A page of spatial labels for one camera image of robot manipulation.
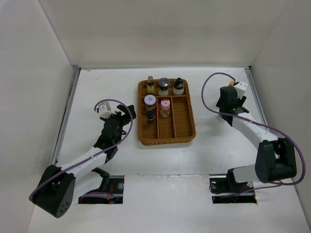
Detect small dark spice jar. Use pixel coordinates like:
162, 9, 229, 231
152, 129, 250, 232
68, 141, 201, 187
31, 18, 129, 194
146, 110, 155, 126

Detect red white lid jar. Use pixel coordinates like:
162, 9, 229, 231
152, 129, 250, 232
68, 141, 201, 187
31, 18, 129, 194
144, 95, 156, 112

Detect yellow label oil bottle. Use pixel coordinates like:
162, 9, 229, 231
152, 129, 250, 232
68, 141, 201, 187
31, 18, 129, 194
147, 76, 155, 95

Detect pink cap spice jar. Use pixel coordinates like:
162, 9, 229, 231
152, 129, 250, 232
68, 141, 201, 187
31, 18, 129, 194
159, 99, 171, 117

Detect clear lid pepper jar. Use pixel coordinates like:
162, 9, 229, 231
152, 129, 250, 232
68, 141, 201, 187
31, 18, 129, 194
158, 77, 170, 96

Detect black cap white bottle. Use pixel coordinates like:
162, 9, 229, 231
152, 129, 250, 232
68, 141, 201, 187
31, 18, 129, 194
173, 78, 185, 96

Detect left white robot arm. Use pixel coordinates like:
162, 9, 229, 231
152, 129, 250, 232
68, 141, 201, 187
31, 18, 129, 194
29, 104, 136, 218

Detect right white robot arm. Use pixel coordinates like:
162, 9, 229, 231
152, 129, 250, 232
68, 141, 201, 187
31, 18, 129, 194
216, 86, 297, 192

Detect brown wicker organizer tray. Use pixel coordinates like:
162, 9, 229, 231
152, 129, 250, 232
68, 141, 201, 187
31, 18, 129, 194
137, 79, 196, 146

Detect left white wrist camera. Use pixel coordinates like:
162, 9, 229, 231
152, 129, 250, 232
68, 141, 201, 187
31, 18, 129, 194
95, 101, 116, 119

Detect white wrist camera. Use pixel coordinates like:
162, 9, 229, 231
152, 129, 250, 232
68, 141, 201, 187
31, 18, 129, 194
233, 81, 249, 99
95, 101, 116, 119

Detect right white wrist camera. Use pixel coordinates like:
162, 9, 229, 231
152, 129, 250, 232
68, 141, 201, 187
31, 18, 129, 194
233, 81, 249, 99

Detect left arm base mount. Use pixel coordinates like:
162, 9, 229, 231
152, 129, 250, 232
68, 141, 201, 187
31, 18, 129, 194
78, 167, 125, 204

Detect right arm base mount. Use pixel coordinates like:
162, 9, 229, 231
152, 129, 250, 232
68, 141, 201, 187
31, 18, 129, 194
209, 170, 257, 204

